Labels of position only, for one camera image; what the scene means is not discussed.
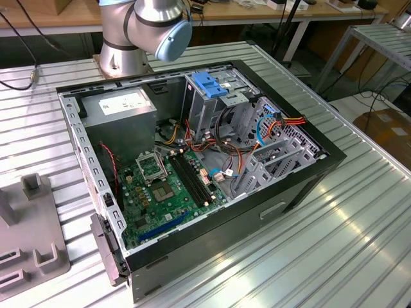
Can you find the red orange power wire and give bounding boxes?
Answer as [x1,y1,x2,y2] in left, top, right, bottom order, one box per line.
[253,115,308,153]

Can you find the silver disk bay cage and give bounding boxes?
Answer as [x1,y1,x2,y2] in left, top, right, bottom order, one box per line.
[231,96,327,200]

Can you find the black RAM slot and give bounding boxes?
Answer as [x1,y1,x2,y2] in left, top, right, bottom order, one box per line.
[178,153,211,205]
[168,155,203,209]
[182,151,215,203]
[173,154,207,207]

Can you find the metal socket cover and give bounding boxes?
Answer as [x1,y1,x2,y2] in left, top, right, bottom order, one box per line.
[134,150,170,185]

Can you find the silver optical drive cage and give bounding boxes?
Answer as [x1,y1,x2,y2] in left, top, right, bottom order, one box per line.
[181,69,261,139]

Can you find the CPU socket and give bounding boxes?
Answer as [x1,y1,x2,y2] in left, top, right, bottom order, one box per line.
[150,181,177,203]

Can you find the green motherboard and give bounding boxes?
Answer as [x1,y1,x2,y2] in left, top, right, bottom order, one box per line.
[118,149,231,250]

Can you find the blue plastic cage latch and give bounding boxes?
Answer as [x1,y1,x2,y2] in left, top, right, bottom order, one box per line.
[191,72,229,99]

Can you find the black open PC case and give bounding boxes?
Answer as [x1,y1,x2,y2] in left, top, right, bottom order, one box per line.
[55,59,347,304]

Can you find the blue expansion slot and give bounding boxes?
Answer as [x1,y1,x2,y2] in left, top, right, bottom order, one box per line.
[137,210,190,243]

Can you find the grey power supply unit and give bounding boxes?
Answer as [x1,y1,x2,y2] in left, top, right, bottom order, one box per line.
[80,86,158,161]

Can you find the grey case front panel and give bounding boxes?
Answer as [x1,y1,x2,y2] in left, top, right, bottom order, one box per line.
[89,213,131,287]

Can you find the grey parts rack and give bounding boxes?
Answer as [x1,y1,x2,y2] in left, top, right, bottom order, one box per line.
[0,172,72,295]

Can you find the large brown cardboard box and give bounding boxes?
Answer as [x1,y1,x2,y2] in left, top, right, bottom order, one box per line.
[353,107,411,167]

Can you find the long wooden desk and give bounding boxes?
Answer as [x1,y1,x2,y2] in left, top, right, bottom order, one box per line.
[0,0,389,62]

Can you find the metal slat side table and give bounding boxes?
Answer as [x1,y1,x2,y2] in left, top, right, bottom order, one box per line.
[316,22,411,94]

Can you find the silver metal cylinder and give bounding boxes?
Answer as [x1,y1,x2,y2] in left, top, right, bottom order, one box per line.
[390,11,411,33]

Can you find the blue data wire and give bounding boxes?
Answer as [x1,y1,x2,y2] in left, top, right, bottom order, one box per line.
[256,110,282,151]
[207,168,241,180]

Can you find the black wire bundle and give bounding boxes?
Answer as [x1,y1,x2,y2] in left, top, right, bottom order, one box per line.
[214,105,258,153]

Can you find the orange red wire bundle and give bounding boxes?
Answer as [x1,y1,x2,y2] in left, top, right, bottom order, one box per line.
[184,118,258,180]

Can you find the red black twisted wire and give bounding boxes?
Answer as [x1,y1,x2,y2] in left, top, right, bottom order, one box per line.
[98,142,121,196]

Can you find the black cable with silver connector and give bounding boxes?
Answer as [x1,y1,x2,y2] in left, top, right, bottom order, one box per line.
[0,11,41,90]

